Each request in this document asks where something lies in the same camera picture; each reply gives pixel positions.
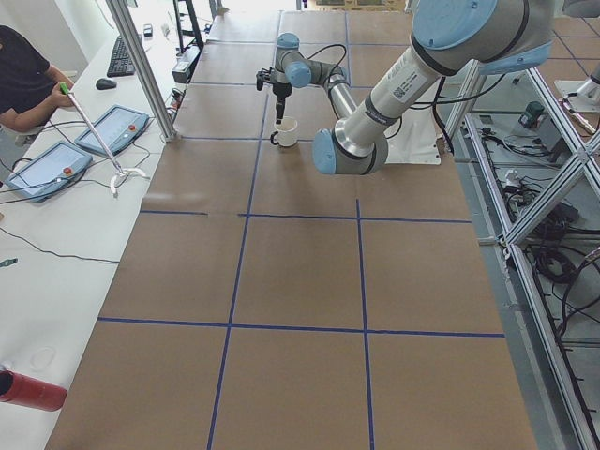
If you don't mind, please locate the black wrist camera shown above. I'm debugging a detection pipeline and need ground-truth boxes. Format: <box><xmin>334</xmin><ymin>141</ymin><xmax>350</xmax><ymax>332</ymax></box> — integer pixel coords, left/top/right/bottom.
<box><xmin>256</xmin><ymin>68</ymin><xmax>273</xmax><ymax>91</ymax></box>

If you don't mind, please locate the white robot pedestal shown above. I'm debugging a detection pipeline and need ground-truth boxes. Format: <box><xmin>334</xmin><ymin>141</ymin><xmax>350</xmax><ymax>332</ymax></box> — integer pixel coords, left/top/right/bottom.
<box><xmin>386</xmin><ymin>60</ymin><xmax>484</xmax><ymax>166</ymax></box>

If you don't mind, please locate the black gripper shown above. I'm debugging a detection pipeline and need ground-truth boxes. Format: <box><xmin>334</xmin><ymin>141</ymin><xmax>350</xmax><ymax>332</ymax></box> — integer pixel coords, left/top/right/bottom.
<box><xmin>268</xmin><ymin>67</ymin><xmax>293</xmax><ymax>125</ymax></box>

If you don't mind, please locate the aluminium side frame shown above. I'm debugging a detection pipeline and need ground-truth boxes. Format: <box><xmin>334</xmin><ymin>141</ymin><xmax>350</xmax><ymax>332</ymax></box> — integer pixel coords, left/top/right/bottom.
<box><xmin>457</xmin><ymin>70</ymin><xmax>599</xmax><ymax>449</ymax></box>

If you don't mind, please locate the teach pendant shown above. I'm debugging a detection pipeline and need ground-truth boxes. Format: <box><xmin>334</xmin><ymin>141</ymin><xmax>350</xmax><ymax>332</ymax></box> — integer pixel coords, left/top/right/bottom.
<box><xmin>75</xmin><ymin>105</ymin><xmax>150</xmax><ymax>156</ymax></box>
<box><xmin>5</xmin><ymin>141</ymin><xmax>93</xmax><ymax>202</ymax></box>

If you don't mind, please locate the white smiley mug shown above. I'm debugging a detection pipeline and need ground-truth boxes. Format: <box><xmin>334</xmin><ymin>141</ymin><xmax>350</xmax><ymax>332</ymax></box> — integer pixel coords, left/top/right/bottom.
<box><xmin>270</xmin><ymin>116</ymin><xmax>298</xmax><ymax>147</ymax></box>

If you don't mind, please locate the black computer mouse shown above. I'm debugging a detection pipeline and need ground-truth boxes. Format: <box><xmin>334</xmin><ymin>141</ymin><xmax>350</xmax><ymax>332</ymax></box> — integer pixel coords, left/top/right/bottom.
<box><xmin>96</xmin><ymin>78</ymin><xmax>117</xmax><ymax>91</ymax></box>

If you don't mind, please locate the near teach pendant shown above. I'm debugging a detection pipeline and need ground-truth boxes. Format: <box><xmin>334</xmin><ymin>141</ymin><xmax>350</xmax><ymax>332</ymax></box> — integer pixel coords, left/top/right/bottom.
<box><xmin>5</xmin><ymin>141</ymin><xmax>93</xmax><ymax>202</ymax></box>

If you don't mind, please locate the aluminium frame post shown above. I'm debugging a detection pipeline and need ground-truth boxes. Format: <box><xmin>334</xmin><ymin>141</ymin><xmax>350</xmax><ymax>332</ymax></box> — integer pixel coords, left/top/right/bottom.
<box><xmin>106</xmin><ymin>0</ymin><xmax>177</xmax><ymax>143</ymax></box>

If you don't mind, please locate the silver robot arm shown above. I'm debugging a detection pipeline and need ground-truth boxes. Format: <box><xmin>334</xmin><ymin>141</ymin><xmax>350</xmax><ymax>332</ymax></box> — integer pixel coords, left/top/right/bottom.
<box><xmin>256</xmin><ymin>0</ymin><xmax>554</xmax><ymax>175</ymax></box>

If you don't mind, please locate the black keyboard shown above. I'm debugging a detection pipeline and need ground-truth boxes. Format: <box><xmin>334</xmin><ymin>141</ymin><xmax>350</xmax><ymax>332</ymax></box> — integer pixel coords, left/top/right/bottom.
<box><xmin>107</xmin><ymin>36</ymin><xmax>135</xmax><ymax>78</ymax></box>

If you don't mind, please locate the far teach pendant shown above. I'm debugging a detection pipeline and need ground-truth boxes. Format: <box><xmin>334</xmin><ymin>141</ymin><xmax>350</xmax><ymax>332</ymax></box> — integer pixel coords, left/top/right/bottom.
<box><xmin>75</xmin><ymin>105</ymin><xmax>150</xmax><ymax>156</ymax></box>

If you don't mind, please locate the red bottle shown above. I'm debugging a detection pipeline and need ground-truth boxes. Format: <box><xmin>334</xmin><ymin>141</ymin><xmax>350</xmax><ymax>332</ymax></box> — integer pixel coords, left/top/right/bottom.
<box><xmin>1</xmin><ymin>370</ymin><xmax>68</xmax><ymax>412</ymax></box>

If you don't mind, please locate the seated person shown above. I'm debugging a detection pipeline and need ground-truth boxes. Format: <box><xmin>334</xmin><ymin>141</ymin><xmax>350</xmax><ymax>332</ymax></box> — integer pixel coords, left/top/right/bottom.
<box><xmin>1</xmin><ymin>25</ymin><xmax>73</xmax><ymax>133</ymax></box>

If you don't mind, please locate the reacher grabber stick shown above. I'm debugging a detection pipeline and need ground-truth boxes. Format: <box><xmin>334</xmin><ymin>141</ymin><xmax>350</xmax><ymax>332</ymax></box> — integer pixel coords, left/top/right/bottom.
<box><xmin>58</xmin><ymin>82</ymin><xmax>149</xmax><ymax>198</ymax></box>

